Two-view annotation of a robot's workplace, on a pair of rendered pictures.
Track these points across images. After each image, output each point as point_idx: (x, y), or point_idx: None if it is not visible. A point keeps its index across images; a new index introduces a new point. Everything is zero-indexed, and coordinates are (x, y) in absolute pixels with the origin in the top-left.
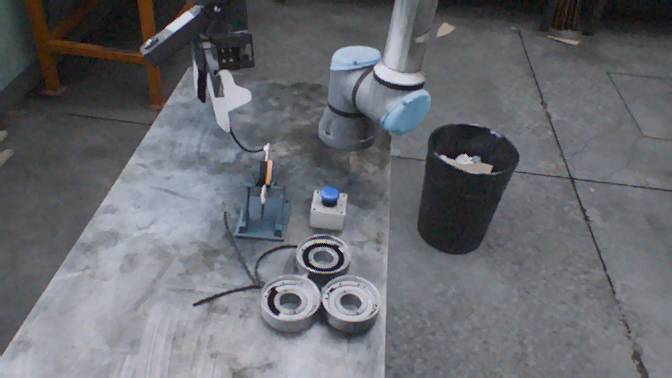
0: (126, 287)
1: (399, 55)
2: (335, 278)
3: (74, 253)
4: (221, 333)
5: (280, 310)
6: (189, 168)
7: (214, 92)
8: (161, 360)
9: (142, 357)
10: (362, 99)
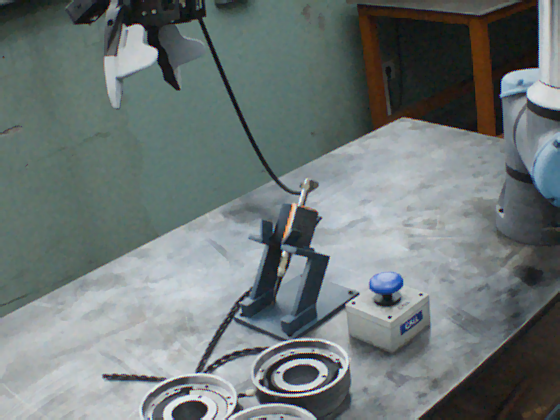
0: (70, 333)
1: (548, 56)
2: (274, 404)
3: (68, 286)
4: (96, 418)
5: (163, 416)
6: (273, 227)
7: (104, 49)
8: (20, 414)
9: (11, 403)
10: (519, 141)
